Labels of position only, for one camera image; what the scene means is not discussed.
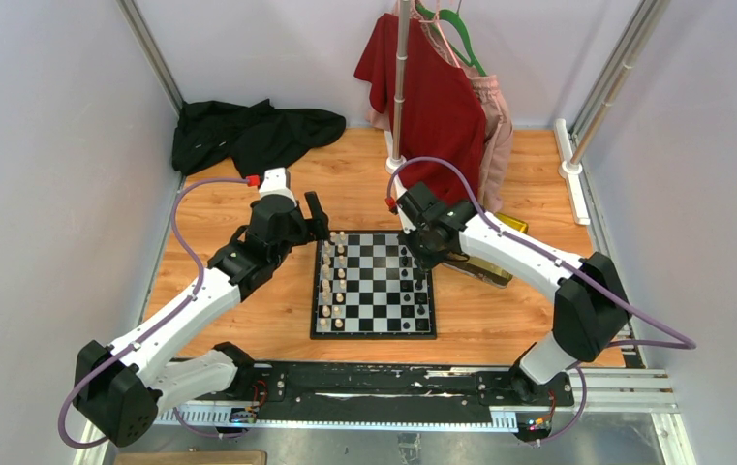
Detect white chess pieces rows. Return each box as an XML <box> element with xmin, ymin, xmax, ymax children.
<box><xmin>315</xmin><ymin>231</ymin><xmax>347</xmax><ymax>333</ymax></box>

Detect black white chess board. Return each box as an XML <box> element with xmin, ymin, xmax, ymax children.
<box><xmin>310</xmin><ymin>231</ymin><xmax>437</xmax><ymax>340</ymax></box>

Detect green clothes hanger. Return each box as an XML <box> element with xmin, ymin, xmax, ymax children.
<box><xmin>415</xmin><ymin>1</ymin><xmax>487</xmax><ymax>77</ymax></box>

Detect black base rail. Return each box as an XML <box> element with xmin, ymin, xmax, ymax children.
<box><xmin>201</xmin><ymin>360</ymin><xmax>574</xmax><ymax>430</ymax></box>

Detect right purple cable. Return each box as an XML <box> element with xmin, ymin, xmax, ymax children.
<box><xmin>384</xmin><ymin>156</ymin><xmax>697</xmax><ymax>444</ymax></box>

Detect red shirt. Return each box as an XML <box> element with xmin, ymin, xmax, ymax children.
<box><xmin>354</xmin><ymin>13</ymin><xmax>486</xmax><ymax>191</ymax></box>

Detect pink garment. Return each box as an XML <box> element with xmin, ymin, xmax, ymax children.
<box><xmin>365</xmin><ymin>0</ymin><xmax>515</xmax><ymax>214</ymax></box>

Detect purple cable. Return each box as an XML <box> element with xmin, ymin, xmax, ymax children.
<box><xmin>57</xmin><ymin>174</ymin><xmax>261</xmax><ymax>450</ymax></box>
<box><xmin>384</xmin><ymin>156</ymin><xmax>697</xmax><ymax>444</ymax></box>

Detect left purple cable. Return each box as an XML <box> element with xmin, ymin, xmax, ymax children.
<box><xmin>57</xmin><ymin>174</ymin><xmax>261</xmax><ymax>450</ymax></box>

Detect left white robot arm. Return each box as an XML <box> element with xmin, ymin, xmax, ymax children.
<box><xmin>57</xmin><ymin>188</ymin><xmax>329</xmax><ymax>449</ymax></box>

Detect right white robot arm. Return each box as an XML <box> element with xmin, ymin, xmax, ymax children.
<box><xmin>395</xmin><ymin>183</ymin><xmax>630</xmax><ymax>405</ymax></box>

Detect white clothes rack stand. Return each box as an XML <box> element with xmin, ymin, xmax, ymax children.
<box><xmin>384</xmin><ymin>0</ymin><xmax>415</xmax><ymax>221</ymax></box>

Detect yellow metal tin box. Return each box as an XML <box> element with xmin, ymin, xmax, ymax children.
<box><xmin>443</xmin><ymin>212</ymin><xmax>529</xmax><ymax>288</ymax></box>

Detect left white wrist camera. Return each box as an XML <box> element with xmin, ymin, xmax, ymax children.
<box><xmin>258</xmin><ymin>168</ymin><xmax>297</xmax><ymax>204</ymax></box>

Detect black cloth pile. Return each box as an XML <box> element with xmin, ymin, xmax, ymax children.
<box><xmin>171</xmin><ymin>99</ymin><xmax>347</xmax><ymax>177</ymax></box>

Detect right white rack foot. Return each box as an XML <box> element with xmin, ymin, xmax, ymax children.
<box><xmin>553</xmin><ymin>0</ymin><xmax>670</xmax><ymax>226</ymax></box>

